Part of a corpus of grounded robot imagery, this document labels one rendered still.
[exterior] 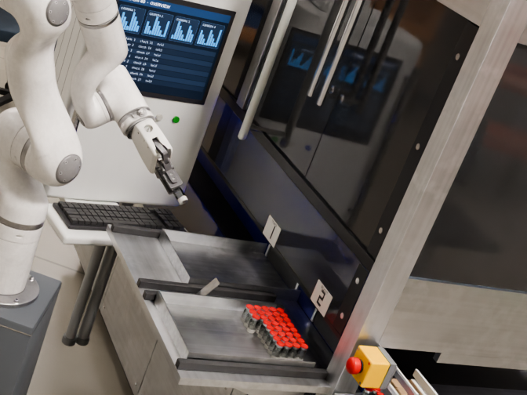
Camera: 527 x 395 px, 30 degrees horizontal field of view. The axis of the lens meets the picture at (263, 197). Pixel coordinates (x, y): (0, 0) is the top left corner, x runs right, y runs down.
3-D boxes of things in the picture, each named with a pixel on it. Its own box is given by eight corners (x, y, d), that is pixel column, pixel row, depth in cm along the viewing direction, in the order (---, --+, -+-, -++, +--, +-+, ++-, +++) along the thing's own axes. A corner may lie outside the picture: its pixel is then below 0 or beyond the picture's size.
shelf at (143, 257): (255, 250, 299) (256, 244, 298) (354, 395, 242) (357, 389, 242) (105, 230, 276) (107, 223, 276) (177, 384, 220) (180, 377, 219)
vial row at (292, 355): (269, 321, 257) (274, 306, 255) (295, 363, 242) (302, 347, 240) (261, 320, 256) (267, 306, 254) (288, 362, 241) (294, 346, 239)
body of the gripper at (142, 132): (154, 108, 227) (178, 147, 223) (150, 129, 236) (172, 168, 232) (125, 120, 224) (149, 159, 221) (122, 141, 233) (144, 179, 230)
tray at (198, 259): (263, 253, 294) (267, 243, 293) (296, 301, 273) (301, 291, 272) (158, 239, 278) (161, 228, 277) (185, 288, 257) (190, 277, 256)
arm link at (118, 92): (114, 118, 225) (149, 102, 227) (87, 74, 229) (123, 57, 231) (116, 134, 233) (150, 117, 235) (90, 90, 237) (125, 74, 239)
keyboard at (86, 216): (168, 213, 315) (170, 207, 314) (187, 236, 305) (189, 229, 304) (51, 205, 291) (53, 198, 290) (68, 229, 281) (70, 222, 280)
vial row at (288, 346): (261, 320, 256) (267, 306, 254) (287, 362, 241) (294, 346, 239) (254, 320, 255) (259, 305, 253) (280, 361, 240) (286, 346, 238)
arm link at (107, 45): (56, 45, 206) (89, 141, 230) (124, 14, 210) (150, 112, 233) (40, 21, 211) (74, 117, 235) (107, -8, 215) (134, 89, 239)
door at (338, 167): (307, 179, 266) (390, -29, 245) (379, 262, 231) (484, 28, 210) (304, 178, 265) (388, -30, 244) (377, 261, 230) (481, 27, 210)
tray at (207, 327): (272, 314, 261) (276, 303, 260) (310, 374, 240) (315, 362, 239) (154, 302, 245) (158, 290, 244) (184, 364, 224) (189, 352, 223)
